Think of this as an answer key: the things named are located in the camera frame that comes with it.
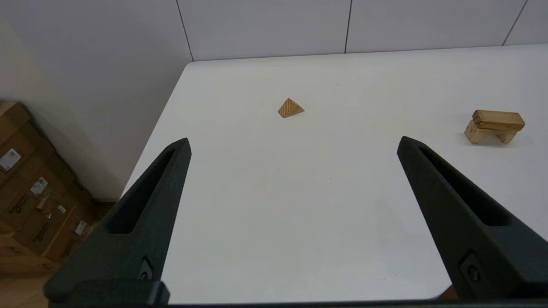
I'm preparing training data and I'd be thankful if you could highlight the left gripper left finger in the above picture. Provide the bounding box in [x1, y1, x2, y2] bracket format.
[43, 137, 192, 305]

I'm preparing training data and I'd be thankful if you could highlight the large cardboard box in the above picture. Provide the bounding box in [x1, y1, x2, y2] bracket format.
[0, 101, 58, 189]

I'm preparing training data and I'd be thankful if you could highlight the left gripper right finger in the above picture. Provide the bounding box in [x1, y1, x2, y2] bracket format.
[397, 136, 548, 301]

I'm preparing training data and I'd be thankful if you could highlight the rectangular wooden block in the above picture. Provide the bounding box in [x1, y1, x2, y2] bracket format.
[472, 110, 525, 131]

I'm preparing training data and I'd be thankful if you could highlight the arched wooden block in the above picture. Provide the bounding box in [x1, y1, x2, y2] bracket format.
[465, 120, 518, 145]

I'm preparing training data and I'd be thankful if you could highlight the low cardboard box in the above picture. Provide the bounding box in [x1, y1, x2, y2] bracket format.
[0, 231, 58, 275]

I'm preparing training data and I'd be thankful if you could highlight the triangular wooden block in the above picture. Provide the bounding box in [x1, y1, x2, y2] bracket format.
[277, 98, 305, 118]

